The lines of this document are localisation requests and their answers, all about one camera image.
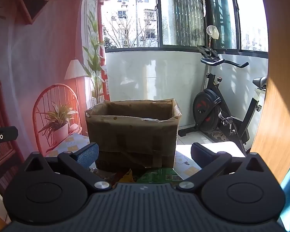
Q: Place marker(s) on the black exercise bike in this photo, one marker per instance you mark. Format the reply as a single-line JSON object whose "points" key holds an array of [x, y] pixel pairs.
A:
{"points": [[205, 111]]}

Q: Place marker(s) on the printed backdrop cloth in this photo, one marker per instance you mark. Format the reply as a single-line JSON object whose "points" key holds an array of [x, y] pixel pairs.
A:
{"points": [[38, 60]]}

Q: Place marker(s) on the checkered floral tablecloth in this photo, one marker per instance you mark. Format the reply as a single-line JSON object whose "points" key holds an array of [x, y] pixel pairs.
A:
{"points": [[72, 142]]}

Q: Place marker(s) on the brown snack packet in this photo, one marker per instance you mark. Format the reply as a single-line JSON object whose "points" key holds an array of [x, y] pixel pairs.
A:
{"points": [[104, 174]]}

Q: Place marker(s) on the white plastic bag cover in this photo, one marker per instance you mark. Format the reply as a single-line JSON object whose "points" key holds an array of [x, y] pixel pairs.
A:
{"points": [[212, 32]]}

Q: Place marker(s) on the orange snack packet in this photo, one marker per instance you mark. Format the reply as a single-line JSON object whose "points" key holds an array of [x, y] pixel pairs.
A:
{"points": [[127, 177]]}

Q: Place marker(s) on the dark framed window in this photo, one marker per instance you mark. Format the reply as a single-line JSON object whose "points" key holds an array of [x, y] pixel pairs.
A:
{"points": [[183, 17]]}

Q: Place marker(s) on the wooden door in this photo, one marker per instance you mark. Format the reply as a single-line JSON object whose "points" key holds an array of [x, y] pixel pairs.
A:
{"points": [[275, 125]]}

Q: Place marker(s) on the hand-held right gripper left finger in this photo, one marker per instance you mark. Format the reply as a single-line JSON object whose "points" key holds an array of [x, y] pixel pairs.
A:
{"points": [[88, 153]]}

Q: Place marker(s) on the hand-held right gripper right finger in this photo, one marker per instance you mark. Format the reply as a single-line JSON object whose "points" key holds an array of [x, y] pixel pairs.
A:
{"points": [[199, 152]]}

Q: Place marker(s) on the green snack packet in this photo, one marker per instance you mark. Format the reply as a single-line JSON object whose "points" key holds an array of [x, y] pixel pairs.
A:
{"points": [[157, 176]]}

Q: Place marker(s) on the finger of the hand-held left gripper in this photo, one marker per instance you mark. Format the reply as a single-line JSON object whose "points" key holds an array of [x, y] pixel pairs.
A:
{"points": [[4, 134]]}

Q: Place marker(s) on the brown paper bag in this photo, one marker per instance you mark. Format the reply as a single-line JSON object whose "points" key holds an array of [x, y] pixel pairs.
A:
{"points": [[130, 135]]}

